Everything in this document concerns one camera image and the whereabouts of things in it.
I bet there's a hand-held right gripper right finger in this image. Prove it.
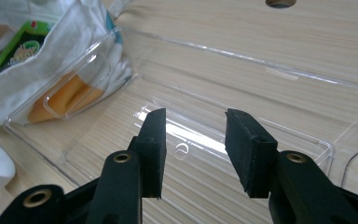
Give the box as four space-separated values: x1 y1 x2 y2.
224 108 358 224

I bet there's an orange packet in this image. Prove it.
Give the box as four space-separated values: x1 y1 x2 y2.
27 73 105 124

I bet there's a green snack packet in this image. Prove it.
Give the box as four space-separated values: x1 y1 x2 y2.
0 20 55 80

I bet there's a white cloth bag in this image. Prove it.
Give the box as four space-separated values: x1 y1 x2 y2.
0 0 133 200

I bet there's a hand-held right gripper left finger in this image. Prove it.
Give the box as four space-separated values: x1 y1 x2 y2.
87 107 167 224

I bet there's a clear plastic tray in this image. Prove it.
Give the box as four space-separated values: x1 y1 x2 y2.
3 26 358 224

